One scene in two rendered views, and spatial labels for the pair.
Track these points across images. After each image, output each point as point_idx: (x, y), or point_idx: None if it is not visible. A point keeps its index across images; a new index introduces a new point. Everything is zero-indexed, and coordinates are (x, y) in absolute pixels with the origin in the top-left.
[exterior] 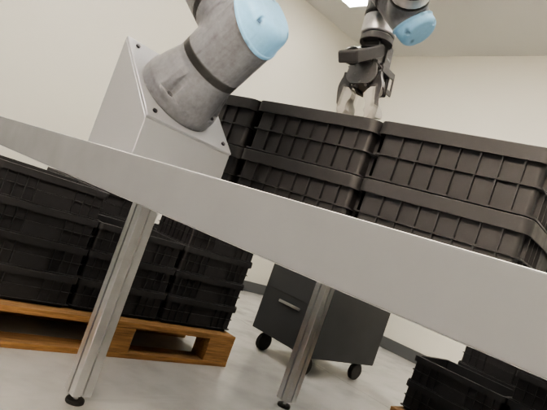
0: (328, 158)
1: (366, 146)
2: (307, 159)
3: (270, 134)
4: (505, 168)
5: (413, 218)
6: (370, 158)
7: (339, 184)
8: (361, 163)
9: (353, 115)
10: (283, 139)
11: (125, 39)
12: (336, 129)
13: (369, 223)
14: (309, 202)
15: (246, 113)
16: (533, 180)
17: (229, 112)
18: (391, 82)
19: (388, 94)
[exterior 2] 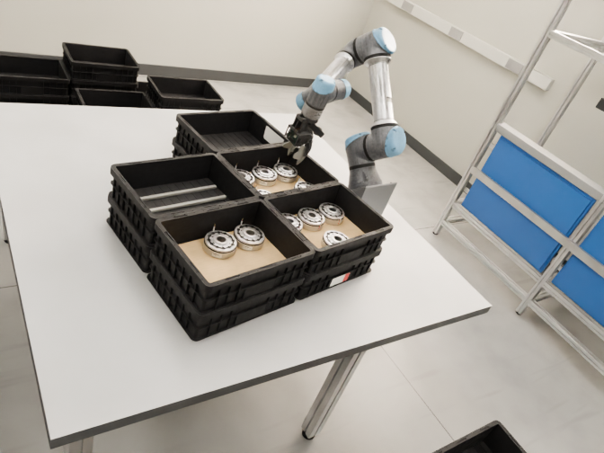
0: (298, 172)
1: (290, 155)
2: (304, 180)
3: None
4: (257, 124)
5: None
6: (285, 158)
7: None
8: (288, 162)
9: (293, 155)
10: (317, 183)
11: (396, 183)
12: (303, 160)
13: (321, 137)
14: None
15: (341, 193)
16: (251, 121)
17: (349, 201)
18: (288, 128)
19: (286, 134)
